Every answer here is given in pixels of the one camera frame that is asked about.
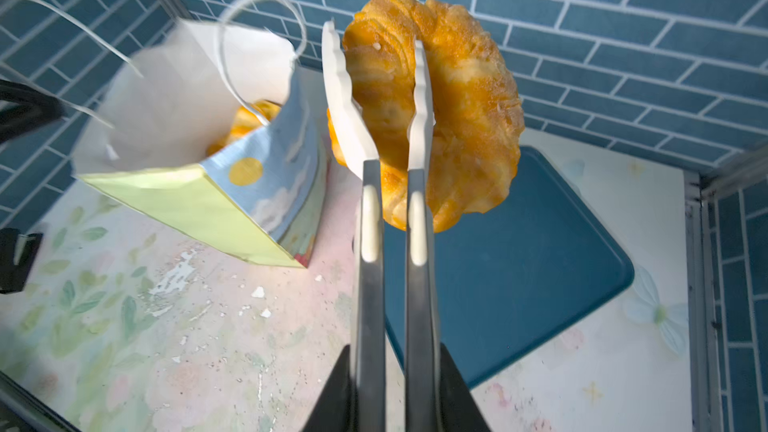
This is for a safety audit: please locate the white paper gift bag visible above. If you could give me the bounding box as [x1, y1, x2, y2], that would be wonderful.
[70, 0, 328, 268]

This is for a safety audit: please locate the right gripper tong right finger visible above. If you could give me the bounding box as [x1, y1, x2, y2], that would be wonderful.
[404, 40, 441, 431]

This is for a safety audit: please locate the twisted knot bread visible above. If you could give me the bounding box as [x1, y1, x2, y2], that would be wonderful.
[341, 0, 525, 233]

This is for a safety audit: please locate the teal rectangular tray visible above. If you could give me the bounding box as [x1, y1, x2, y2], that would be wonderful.
[383, 145, 636, 390]

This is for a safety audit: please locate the black clip on table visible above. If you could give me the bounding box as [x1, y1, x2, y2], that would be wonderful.
[0, 228, 43, 295]

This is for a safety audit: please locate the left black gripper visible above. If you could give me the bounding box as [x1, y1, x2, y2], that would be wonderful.
[1, 80, 65, 143]

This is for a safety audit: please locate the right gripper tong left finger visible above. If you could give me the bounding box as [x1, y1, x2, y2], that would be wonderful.
[321, 20, 386, 431]

